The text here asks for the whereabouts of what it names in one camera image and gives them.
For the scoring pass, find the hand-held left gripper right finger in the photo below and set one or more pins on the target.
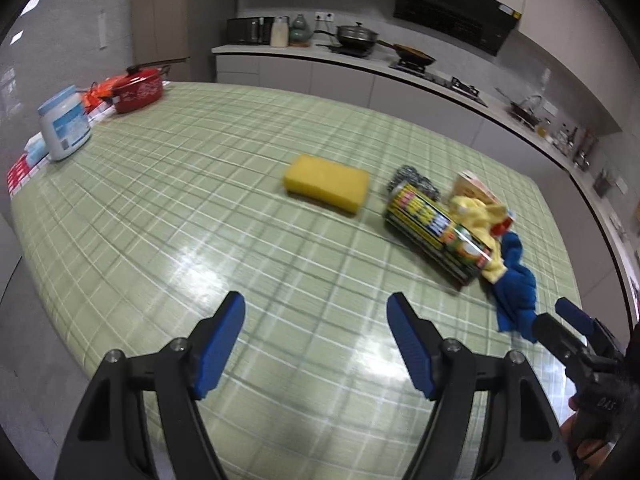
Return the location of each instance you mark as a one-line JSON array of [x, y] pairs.
[[410, 345]]

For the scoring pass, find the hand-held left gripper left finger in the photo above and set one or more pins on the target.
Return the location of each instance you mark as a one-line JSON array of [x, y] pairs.
[[220, 345]]

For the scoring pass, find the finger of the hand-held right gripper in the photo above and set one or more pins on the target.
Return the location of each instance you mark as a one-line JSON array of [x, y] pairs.
[[575, 312], [555, 335]]

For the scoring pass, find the person's right hand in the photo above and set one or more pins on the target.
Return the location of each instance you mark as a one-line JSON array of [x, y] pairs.
[[592, 450]]

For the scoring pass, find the blue cloth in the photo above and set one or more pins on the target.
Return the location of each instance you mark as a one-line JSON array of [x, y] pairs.
[[517, 287]]

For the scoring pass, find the dark patterned can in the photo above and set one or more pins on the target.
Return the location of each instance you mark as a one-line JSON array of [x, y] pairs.
[[435, 232]]

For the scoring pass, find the black utensil holder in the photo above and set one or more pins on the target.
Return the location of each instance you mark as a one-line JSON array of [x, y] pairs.
[[602, 184]]

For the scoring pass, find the yellow cloth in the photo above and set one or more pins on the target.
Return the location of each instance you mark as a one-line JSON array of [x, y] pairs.
[[480, 215]]

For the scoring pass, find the green checked table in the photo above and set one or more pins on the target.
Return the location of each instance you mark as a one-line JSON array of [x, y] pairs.
[[200, 210]]

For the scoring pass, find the utensil holder with chopsticks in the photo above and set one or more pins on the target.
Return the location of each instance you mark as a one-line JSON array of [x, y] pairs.
[[585, 152]]

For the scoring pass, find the small beige carton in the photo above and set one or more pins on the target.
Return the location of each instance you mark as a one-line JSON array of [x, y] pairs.
[[472, 185]]

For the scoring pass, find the steel wool scrubber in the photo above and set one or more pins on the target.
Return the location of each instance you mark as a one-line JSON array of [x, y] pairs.
[[415, 179]]

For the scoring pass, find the group of condiment bottles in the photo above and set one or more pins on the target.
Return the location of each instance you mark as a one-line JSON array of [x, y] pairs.
[[555, 135]]

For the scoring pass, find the yellow sponge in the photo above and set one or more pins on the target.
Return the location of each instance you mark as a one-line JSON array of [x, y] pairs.
[[327, 183]]

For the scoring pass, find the black gas stove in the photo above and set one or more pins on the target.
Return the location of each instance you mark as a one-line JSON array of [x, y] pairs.
[[450, 82]]

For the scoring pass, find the red checked cloth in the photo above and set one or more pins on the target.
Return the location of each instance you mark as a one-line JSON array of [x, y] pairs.
[[20, 175]]

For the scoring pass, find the red cooking pot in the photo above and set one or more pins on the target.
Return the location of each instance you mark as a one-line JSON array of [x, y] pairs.
[[137, 91]]

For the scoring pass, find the light blue packet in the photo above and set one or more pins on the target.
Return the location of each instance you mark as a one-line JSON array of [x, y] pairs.
[[35, 151]]

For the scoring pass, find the white jar with blue label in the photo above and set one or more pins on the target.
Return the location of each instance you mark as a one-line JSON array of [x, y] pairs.
[[65, 125]]

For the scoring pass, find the orange red packet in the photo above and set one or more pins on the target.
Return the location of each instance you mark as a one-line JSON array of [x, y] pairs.
[[97, 92]]

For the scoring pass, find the black frying pan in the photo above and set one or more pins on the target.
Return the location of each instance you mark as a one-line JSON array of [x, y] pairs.
[[412, 53]]

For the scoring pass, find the black induction cooker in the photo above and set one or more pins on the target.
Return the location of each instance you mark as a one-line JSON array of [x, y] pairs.
[[347, 50]]

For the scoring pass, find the dark pot with lid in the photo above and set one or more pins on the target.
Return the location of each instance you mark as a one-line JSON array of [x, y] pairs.
[[357, 36]]

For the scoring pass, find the black microwave oven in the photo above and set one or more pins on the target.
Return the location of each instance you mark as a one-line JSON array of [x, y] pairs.
[[247, 31]]

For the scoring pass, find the white plastic jug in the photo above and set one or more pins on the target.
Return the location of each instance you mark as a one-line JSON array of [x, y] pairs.
[[279, 32]]

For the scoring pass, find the green ceramic vase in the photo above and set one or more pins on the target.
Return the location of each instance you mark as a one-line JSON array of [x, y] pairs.
[[300, 31]]

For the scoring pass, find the black range hood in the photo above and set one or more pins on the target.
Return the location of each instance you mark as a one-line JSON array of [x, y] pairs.
[[455, 10]]

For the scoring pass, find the tall grey cabinet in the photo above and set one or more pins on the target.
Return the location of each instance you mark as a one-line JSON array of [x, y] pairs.
[[160, 20]]

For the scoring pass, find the white wall socket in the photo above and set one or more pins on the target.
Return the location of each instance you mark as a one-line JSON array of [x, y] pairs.
[[621, 185], [325, 15]]

